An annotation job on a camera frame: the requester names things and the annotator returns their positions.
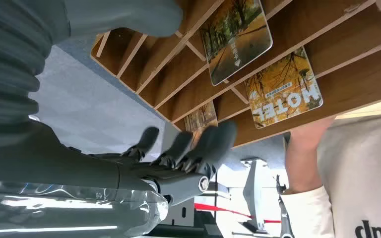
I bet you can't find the ribbed grey right arm sleeve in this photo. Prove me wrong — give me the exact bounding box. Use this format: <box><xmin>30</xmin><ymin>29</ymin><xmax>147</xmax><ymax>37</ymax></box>
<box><xmin>0</xmin><ymin>0</ymin><xmax>71</xmax><ymax>148</ymax></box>

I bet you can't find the wooden slotted card rack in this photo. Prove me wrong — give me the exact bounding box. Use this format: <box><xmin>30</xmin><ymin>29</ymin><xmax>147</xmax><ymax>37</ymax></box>
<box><xmin>90</xmin><ymin>0</ymin><xmax>381</xmax><ymax>149</ymax></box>

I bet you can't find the grey metal stand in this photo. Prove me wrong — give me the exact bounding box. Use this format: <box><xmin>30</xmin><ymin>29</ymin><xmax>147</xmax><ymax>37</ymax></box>
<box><xmin>241</xmin><ymin>158</ymin><xmax>268</xmax><ymax>235</ymax></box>

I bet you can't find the red barrier tape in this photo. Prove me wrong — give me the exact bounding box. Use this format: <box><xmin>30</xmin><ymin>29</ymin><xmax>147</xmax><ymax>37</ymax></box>
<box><xmin>194</xmin><ymin>202</ymin><xmax>282</xmax><ymax>225</ymax></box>

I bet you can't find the autumn tree key card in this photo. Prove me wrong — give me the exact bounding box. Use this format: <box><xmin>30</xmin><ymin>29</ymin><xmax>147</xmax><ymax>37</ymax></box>
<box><xmin>183</xmin><ymin>101</ymin><xmax>219</xmax><ymax>147</ymax></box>

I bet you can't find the yellow hotel key card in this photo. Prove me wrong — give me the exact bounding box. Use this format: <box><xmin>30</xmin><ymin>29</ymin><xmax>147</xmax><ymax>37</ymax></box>
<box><xmin>244</xmin><ymin>46</ymin><xmax>324</xmax><ymax>130</ymax></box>

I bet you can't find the black tripod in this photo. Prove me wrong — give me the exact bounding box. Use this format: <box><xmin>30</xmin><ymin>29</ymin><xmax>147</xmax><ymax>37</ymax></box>
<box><xmin>275</xmin><ymin>175</ymin><xmax>296</xmax><ymax>238</ymax></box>

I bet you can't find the person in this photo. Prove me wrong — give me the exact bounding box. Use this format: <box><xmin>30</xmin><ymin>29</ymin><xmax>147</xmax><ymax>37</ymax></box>
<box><xmin>280</xmin><ymin>113</ymin><xmax>381</xmax><ymax>238</ymax></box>

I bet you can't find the autumn path key card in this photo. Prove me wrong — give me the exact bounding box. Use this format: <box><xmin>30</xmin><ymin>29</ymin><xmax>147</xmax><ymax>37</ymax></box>
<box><xmin>199</xmin><ymin>0</ymin><xmax>274</xmax><ymax>87</ymax></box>

